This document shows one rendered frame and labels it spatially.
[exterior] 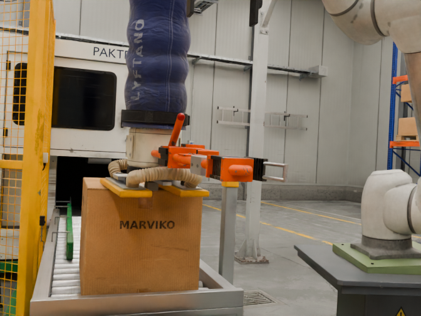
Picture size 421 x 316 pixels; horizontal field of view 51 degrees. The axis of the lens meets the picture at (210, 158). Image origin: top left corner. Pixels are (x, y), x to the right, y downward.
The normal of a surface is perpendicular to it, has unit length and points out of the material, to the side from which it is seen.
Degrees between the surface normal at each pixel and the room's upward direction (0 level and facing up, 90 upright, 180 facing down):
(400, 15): 121
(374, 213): 95
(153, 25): 79
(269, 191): 90
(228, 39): 90
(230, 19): 90
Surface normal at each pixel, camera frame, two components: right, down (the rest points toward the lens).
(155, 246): 0.30, 0.02
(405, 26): -0.64, 0.53
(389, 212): -0.69, 0.04
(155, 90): 0.10, -0.20
